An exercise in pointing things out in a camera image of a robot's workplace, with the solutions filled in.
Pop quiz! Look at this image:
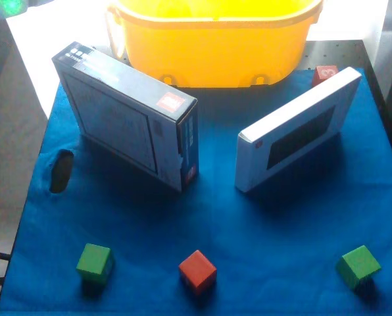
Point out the blue box with red label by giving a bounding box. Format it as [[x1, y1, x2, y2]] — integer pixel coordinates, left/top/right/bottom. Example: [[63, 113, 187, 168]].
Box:
[[51, 41, 200, 194]]

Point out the blue cloth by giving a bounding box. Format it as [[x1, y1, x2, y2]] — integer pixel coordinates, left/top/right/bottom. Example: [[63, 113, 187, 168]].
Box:
[[0, 67, 392, 316]]

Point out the yellow plastic bin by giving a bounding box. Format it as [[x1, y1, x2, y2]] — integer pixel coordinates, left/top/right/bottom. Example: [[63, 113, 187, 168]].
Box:
[[105, 0, 324, 90]]

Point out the green cube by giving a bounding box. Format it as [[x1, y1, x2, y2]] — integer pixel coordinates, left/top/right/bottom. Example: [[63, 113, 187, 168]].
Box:
[[76, 242, 115, 286], [335, 244, 382, 291]]

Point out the white rectangular block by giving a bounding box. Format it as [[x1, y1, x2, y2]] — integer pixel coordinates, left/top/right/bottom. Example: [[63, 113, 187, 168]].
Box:
[[234, 66, 363, 194]]

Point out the red cube with number three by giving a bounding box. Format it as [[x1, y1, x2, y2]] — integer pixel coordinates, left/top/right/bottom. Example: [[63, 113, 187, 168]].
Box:
[[311, 65, 339, 88]]

